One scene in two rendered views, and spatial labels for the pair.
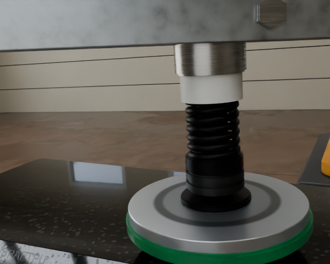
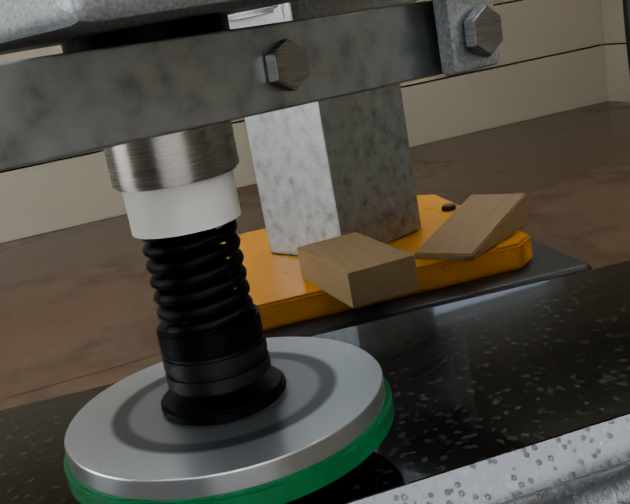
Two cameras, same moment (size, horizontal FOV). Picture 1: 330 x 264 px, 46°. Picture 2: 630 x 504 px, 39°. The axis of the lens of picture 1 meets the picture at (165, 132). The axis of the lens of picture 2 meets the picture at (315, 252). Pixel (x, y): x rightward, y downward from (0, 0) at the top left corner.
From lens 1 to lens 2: 24 cm
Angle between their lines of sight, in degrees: 37
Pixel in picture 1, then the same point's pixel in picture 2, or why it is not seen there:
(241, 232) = (326, 420)
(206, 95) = (200, 215)
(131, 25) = (86, 115)
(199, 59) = (183, 156)
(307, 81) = (40, 170)
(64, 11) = not seen: outside the picture
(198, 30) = (192, 106)
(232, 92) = (235, 202)
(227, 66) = (225, 160)
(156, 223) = (181, 466)
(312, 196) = not seen: hidden behind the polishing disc
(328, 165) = not seen: hidden behind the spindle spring
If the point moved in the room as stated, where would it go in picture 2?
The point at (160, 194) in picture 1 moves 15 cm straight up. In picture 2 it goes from (117, 429) to (60, 204)
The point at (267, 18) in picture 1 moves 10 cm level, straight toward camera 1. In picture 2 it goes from (288, 74) to (370, 70)
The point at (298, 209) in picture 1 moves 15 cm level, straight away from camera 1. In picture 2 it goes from (361, 363) to (288, 311)
